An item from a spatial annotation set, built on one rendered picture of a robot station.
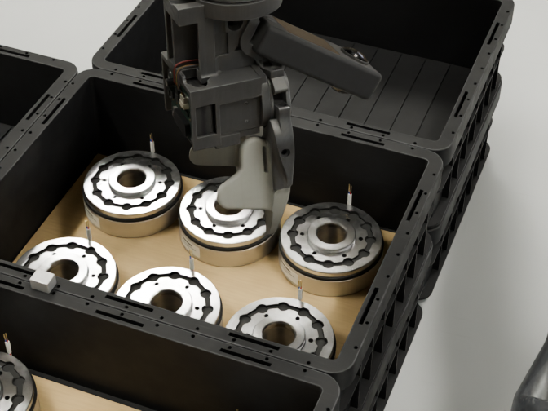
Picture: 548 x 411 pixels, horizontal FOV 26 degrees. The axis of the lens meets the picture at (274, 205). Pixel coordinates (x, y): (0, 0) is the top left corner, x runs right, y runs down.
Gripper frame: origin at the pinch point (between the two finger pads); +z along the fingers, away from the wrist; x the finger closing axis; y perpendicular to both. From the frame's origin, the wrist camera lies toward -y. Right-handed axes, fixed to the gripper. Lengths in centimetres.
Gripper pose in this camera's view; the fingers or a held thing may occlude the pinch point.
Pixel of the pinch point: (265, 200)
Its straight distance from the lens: 100.2
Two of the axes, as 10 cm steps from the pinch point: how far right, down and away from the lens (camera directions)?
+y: -9.3, 2.3, -3.0
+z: 0.1, 8.2, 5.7
